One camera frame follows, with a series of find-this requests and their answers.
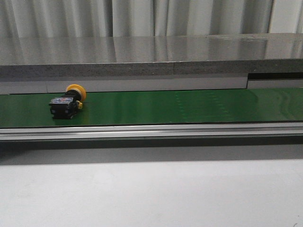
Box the yellow mushroom push button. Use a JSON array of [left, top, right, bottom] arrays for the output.
[[49, 84, 86, 119]]

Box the grey speckled stone countertop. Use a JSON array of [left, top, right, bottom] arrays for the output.
[[0, 33, 303, 81]]

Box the green conveyor belt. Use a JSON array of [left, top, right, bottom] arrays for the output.
[[0, 88, 303, 128]]

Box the white pleated curtain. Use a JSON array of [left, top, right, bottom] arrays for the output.
[[0, 0, 303, 38]]

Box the aluminium conveyor front rail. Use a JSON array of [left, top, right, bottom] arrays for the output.
[[0, 122, 303, 141]]

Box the grey conveyor back rail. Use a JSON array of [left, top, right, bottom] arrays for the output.
[[0, 73, 303, 95]]

